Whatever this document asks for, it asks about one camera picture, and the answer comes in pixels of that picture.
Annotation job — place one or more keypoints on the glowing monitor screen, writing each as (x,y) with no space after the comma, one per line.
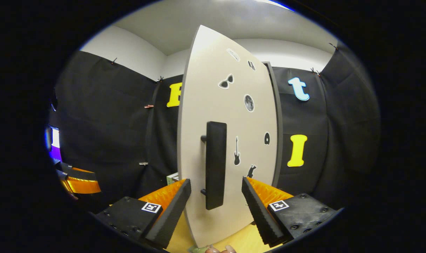
(55,144)

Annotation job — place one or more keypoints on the black backdrop cloth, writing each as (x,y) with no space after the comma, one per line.
(111,123)

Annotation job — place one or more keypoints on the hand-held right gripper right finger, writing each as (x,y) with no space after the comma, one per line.
(258,218)

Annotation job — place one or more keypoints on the green book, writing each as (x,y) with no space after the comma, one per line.
(172,179)

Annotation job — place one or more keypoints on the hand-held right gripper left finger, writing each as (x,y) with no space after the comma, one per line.
(170,218)

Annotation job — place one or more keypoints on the grey cabinet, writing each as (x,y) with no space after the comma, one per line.
(279,123)

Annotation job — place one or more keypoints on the long ceiling light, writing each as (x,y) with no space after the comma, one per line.
(274,3)

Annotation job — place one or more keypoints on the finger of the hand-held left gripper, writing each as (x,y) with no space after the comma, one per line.
(76,174)
(83,186)

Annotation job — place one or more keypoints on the grey cabinet door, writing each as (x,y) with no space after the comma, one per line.
(199,123)

